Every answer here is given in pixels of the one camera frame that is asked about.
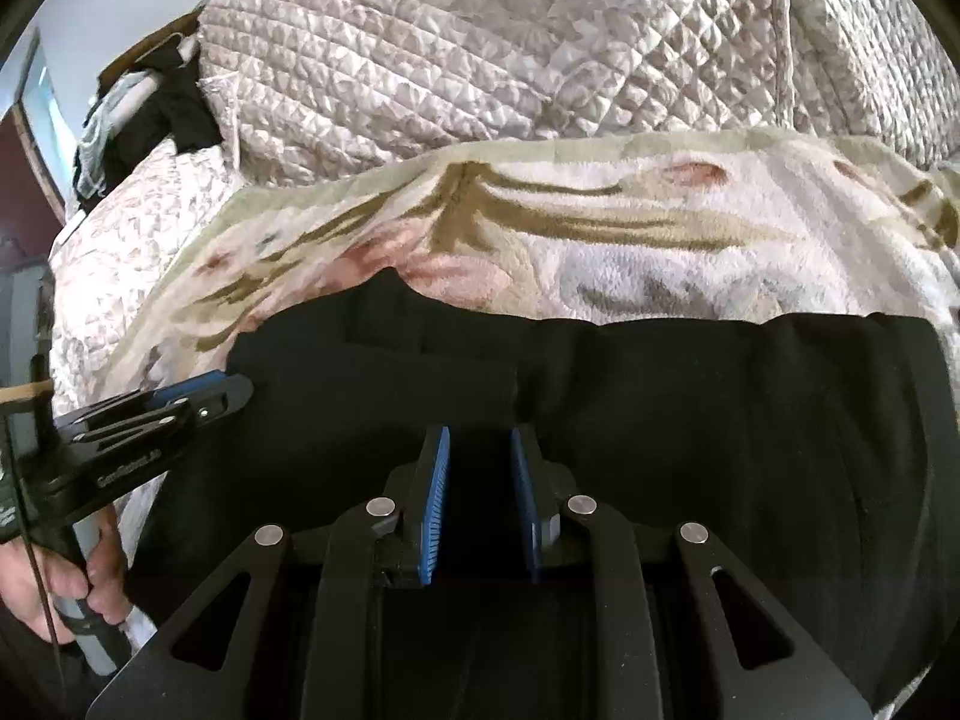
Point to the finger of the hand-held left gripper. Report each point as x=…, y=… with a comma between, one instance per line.
x=225, y=397
x=191, y=386

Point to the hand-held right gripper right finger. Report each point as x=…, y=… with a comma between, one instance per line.
x=525, y=502

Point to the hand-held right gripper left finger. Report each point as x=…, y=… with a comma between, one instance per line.
x=435, y=502

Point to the black pants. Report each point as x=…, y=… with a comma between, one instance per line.
x=675, y=405

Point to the person's left hand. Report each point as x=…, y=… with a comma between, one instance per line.
x=45, y=585

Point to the quilted floral bedspread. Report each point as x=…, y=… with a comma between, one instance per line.
x=127, y=240

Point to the black cloth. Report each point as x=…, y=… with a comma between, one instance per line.
x=187, y=120

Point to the pale white cloth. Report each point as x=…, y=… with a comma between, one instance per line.
x=97, y=135

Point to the floral fleece blanket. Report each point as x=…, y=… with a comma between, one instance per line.
x=600, y=240

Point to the wooden framed window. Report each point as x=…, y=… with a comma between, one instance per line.
x=41, y=112

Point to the wooden headboard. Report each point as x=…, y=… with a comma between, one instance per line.
x=142, y=49

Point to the quilted beige bedspread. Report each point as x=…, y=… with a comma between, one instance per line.
x=487, y=37

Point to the quilted beige pillow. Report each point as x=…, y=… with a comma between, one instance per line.
x=862, y=52

